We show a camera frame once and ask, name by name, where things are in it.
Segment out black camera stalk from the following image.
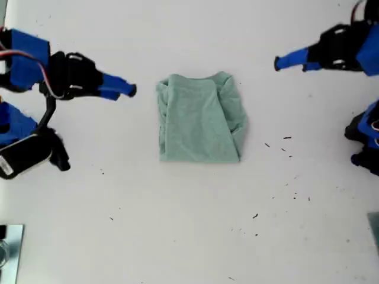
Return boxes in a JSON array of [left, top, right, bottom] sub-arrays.
[[35, 93, 57, 135]]

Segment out black camera box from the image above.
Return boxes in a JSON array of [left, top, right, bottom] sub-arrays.
[[0, 128, 72, 181]]

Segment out light green t-shirt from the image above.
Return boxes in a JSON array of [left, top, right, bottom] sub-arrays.
[[155, 70, 249, 163]]

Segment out red and white servo wire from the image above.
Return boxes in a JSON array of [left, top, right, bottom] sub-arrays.
[[0, 50, 65, 100]]

